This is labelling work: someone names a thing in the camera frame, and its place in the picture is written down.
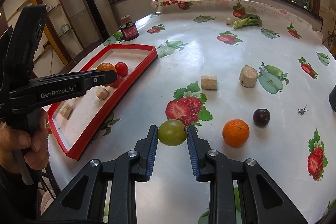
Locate person's left hand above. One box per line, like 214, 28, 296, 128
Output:
1, 110, 50, 174

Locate green leafy vegetable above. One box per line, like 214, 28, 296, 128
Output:
232, 14, 263, 30

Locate orange fruit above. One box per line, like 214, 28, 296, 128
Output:
96, 63, 116, 72
222, 119, 249, 148

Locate wooden wall shelf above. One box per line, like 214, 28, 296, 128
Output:
2, 0, 84, 77

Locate black motor with cork wheel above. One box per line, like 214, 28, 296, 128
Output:
120, 15, 139, 41

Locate green grape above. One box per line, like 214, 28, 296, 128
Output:
158, 119, 187, 146

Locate red rimmed white tray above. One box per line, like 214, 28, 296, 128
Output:
48, 44, 157, 160

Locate red tomato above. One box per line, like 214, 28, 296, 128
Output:
109, 76, 121, 89
114, 62, 129, 77

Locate cork cylinder with hole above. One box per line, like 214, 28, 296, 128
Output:
239, 65, 258, 88

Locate cork block front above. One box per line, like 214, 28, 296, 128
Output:
60, 103, 73, 120

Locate small green insect toy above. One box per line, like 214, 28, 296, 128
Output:
297, 105, 309, 115

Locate tiny cork piece far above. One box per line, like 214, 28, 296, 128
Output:
226, 18, 232, 26

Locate dark purple plum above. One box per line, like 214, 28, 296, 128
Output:
253, 109, 270, 127

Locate fruit print tablecloth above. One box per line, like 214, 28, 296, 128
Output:
49, 0, 335, 223

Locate orange fruit front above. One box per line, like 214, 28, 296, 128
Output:
96, 63, 116, 72

